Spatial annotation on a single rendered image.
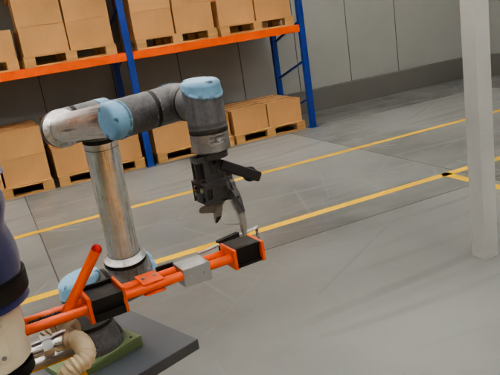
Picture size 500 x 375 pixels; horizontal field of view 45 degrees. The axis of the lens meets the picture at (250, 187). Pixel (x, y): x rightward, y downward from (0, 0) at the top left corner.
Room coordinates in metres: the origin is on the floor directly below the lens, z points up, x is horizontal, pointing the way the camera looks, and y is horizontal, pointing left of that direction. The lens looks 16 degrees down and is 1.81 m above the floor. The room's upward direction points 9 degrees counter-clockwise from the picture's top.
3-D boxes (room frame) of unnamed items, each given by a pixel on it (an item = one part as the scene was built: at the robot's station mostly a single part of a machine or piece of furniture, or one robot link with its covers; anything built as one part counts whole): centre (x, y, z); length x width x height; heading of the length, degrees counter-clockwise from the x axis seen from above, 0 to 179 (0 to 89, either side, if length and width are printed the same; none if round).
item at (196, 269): (1.31, 0.16, 1.26); 0.07 x 0.07 x 0.04; 28
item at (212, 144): (1.37, 0.07, 1.55); 0.10 x 0.09 x 0.05; 28
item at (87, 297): (1.21, 0.35, 1.27); 0.10 x 0.08 x 0.06; 28
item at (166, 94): (1.46, 0.15, 1.64); 0.12 x 0.12 x 0.09; 34
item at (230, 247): (1.37, 0.04, 1.27); 0.08 x 0.07 x 0.05; 118
